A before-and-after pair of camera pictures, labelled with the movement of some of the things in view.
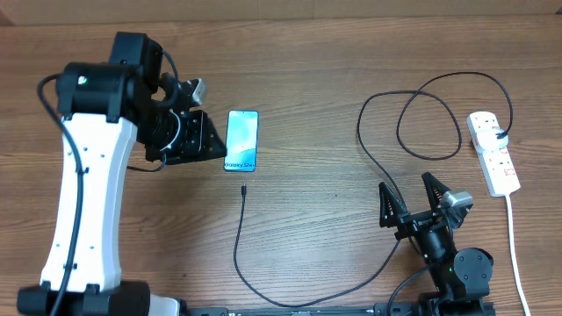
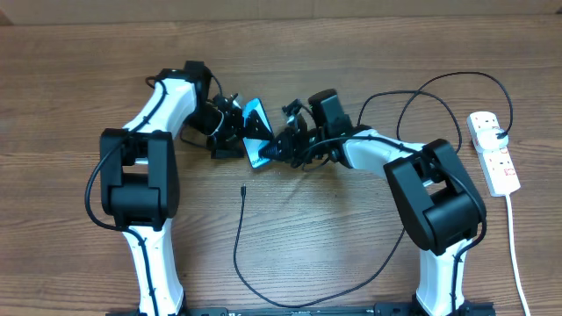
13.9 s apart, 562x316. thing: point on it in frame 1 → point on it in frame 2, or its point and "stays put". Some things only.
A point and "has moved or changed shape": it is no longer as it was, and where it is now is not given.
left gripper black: [203, 131] → [236, 131]
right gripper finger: [392, 207] → [274, 149]
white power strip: [498, 169] stays put
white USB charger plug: [487, 140] stays put
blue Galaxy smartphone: [241, 140] has moved or changed shape
